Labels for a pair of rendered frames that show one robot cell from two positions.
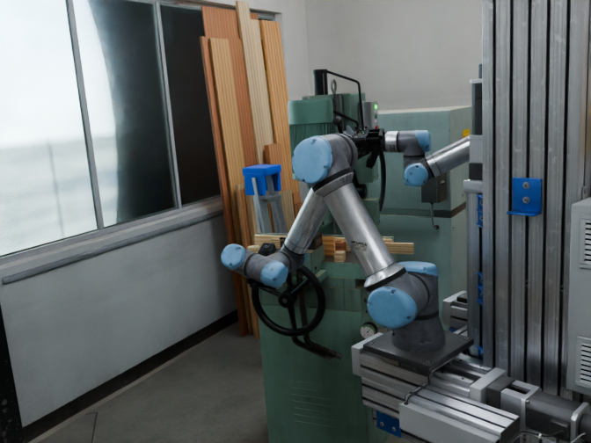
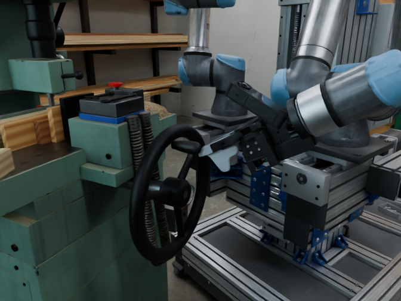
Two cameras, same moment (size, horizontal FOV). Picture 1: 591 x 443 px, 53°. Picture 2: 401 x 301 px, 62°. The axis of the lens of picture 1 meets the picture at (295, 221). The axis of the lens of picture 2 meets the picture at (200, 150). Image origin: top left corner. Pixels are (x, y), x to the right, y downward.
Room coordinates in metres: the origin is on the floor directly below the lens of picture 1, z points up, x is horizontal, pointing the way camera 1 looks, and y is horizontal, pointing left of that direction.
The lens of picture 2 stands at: (1.93, 0.67, 1.12)
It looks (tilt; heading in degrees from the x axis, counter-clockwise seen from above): 19 degrees down; 274
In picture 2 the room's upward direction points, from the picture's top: straight up
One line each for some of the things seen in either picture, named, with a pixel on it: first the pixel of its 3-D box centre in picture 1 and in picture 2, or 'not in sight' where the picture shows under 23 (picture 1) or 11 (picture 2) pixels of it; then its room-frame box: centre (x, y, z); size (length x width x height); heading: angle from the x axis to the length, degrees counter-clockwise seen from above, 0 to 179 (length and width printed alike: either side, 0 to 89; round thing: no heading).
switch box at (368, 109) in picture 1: (368, 119); not in sight; (2.57, -0.34, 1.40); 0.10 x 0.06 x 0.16; 156
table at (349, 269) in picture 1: (310, 264); (90, 149); (2.24, -0.05, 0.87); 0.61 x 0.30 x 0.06; 66
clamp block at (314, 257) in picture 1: (301, 258); (116, 135); (2.16, -0.01, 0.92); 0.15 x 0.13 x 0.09; 66
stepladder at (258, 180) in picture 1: (277, 267); not in sight; (3.23, 0.12, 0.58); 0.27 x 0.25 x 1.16; 59
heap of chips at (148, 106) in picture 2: not in sight; (144, 108); (2.15, -0.28, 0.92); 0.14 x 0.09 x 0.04; 156
